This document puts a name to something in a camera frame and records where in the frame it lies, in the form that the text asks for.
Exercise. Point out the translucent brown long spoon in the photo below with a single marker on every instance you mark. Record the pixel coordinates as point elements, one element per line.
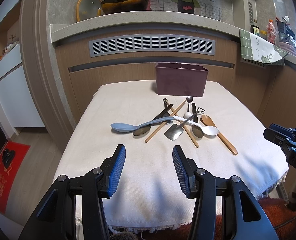
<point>143,130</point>

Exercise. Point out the red-filled plastic bottle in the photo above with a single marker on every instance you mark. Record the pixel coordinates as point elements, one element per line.
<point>271,32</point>

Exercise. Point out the grey ventilation grille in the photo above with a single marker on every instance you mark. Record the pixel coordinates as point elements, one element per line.
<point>151,42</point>

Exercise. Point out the steel shovel-shaped spoon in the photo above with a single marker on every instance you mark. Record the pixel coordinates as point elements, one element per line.
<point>176,130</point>

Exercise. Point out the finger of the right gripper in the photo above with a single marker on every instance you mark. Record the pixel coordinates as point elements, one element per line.
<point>274,136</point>
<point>281,129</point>

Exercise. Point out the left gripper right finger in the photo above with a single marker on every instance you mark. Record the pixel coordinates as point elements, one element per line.
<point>185,168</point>

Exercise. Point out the red floor mat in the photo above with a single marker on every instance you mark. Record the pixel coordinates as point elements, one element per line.
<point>11,157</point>

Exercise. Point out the dark spoon with cutout handle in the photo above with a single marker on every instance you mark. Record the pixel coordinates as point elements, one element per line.
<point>165,101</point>

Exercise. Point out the green checked tea towel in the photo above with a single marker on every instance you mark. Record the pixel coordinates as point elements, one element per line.
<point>256,50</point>

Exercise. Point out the brown wooden spoon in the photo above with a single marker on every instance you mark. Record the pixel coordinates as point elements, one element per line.
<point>207,121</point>

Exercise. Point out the light blue plastic spoon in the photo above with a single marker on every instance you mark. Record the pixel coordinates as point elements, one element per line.
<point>123,128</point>

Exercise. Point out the dark metal spoon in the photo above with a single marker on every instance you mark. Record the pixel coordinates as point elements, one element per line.
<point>195,129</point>

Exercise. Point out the white tablecloth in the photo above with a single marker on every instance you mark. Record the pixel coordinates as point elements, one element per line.
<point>149,196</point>

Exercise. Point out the yellow-handled black wok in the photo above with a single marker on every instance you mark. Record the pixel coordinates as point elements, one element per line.
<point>116,6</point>

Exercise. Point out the maroon utensil holder box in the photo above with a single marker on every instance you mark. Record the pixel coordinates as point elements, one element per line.
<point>180,79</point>

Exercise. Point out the yellow-rimmed glass lid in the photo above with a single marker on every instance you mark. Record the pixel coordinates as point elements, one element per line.
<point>87,9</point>

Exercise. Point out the small white-handled steel scoop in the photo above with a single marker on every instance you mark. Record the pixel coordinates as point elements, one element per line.
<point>189,100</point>

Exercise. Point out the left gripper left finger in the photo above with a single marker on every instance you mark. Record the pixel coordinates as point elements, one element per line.
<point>112,168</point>

